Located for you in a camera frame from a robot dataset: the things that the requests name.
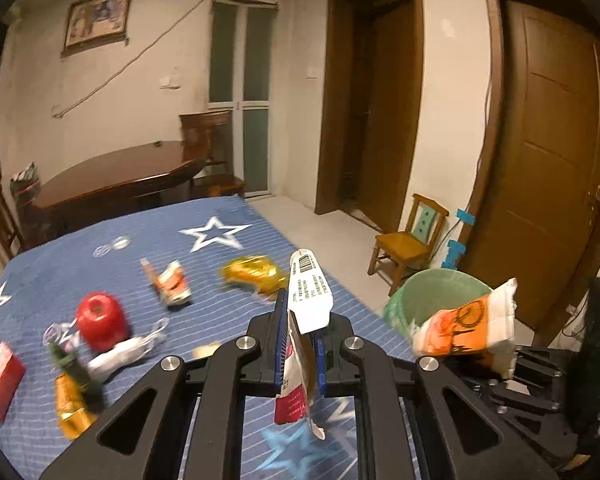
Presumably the red white torn wrapper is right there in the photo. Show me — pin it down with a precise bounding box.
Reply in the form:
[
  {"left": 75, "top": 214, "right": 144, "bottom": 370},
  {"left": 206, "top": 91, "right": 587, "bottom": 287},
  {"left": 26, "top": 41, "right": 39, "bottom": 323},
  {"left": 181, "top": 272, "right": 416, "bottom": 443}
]
[{"left": 274, "top": 248, "right": 334, "bottom": 440}]

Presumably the yellow plastic wrapper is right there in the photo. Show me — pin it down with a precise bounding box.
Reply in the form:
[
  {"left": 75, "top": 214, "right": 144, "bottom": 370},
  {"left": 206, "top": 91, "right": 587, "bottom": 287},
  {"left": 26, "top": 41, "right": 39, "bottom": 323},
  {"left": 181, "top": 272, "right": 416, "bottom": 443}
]
[{"left": 220, "top": 255, "right": 288, "bottom": 300}]

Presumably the orange white snack bag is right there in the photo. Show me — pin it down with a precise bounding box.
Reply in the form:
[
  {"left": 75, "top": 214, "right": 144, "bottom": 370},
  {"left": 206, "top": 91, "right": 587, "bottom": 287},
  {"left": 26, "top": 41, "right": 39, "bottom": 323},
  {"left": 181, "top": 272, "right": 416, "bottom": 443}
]
[{"left": 412, "top": 278, "right": 518, "bottom": 379}]

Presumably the orange white carton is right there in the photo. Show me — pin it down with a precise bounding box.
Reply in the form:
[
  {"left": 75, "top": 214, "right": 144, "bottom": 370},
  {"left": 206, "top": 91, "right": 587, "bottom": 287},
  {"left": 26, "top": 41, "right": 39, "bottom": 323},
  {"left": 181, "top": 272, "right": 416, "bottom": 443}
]
[{"left": 140, "top": 258, "right": 192, "bottom": 308}]

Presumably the white rope bundle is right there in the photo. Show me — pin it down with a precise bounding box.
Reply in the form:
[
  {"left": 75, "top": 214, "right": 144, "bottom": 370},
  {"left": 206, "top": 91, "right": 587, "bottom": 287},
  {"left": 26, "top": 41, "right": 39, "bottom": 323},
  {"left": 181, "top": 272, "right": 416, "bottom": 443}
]
[{"left": 84, "top": 316, "right": 171, "bottom": 384}]

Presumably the green cloth bundle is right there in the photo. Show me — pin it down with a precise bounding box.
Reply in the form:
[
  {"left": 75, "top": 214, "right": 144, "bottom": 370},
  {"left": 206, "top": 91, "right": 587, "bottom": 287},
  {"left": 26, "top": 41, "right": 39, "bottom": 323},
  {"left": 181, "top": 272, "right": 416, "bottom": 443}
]
[{"left": 47, "top": 341, "right": 105, "bottom": 414}]

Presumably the gold foil box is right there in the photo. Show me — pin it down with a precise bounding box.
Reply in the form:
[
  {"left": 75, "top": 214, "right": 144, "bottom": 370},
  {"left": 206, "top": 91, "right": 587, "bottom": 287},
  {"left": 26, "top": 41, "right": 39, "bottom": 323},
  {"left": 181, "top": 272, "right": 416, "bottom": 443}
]
[{"left": 55, "top": 374, "right": 97, "bottom": 441}]

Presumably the green-lined trash bin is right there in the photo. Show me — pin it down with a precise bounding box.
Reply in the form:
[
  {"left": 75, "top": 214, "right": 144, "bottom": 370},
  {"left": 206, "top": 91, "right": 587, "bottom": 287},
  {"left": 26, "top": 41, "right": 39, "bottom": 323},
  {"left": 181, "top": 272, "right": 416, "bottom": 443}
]
[{"left": 384, "top": 268, "right": 492, "bottom": 344}]

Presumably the small yellow wooden chair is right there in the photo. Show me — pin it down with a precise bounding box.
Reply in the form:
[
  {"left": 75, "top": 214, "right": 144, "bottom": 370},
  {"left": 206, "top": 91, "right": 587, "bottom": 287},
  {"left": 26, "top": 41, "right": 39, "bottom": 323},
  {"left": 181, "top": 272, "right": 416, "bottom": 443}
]
[{"left": 367, "top": 193, "right": 449, "bottom": 296}]

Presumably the red apple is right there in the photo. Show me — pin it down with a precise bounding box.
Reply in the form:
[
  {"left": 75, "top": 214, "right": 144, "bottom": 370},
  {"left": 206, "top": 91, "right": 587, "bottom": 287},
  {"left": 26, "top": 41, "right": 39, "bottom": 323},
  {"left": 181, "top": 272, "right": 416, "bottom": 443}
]
[{"left": 76, "top": 292, "right": 131, "bottom": 353}]

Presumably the brown wooden door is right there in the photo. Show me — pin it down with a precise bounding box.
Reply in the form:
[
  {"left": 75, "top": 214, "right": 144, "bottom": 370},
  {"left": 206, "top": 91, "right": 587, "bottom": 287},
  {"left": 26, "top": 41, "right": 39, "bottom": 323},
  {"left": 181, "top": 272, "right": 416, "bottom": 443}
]
[{"left": 460, "top": 0, "right": 600, "bottom": 346}]

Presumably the blue star-pattern bed sheet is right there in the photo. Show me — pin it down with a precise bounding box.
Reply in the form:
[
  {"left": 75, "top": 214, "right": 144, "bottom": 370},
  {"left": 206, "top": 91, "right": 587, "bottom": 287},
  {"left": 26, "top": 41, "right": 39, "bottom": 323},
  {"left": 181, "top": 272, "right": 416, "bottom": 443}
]
[{"left": 0, "top": 197, "right": 413, "bottom": 479}]

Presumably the dark wooden round table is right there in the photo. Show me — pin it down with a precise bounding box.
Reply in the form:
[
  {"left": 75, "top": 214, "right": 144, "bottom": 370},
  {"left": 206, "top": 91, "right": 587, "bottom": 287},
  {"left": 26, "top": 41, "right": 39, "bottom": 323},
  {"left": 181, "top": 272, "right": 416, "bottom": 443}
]
[{"left": 32, "top": 141, "right": 209, "bottom": 218}]

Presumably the long red box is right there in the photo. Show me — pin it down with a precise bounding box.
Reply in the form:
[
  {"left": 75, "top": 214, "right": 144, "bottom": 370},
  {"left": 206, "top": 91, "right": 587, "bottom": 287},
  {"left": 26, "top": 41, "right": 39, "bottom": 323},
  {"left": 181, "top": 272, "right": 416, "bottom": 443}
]
[{"left": 0, "top": 341, "right": 26, "bottom": 424}]

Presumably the dark wooden side chair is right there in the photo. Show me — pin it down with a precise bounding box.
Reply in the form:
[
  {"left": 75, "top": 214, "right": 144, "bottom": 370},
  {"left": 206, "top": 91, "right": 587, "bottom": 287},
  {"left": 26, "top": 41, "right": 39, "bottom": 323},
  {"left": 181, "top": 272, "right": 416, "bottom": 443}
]
[{"left": 0, "top": 175, "right": 27, "bottom": 260}]

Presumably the white glass balcony door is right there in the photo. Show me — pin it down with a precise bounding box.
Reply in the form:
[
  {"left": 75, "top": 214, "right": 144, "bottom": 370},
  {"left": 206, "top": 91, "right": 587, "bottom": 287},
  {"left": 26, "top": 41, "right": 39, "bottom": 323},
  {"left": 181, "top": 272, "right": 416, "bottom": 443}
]
[{"left": 208, "top": 0, "right": 277, "bottom": 196}]

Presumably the brown open doorway frame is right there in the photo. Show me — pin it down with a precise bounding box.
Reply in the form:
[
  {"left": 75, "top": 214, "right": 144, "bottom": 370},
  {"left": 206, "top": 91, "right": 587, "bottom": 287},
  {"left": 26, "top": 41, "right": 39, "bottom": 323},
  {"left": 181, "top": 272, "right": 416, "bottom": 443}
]
[{"left": 315, "top": 0, "right": 425, "bottom": 232}]

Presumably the wall cable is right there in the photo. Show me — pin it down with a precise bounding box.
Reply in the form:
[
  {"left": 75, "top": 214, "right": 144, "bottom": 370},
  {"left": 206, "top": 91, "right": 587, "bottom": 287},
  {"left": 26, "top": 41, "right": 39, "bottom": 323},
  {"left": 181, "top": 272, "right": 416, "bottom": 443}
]
[{"left": 51, "top": 0, "right": 216, "bottom": 120}]

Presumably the framed wall picture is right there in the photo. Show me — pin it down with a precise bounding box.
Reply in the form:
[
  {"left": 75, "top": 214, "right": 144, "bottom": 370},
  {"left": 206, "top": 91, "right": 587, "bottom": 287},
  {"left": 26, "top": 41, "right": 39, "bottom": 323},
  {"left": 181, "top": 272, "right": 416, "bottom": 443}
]
[{"left": 61, "top": 0, "right": 132, "bottom": 58}]

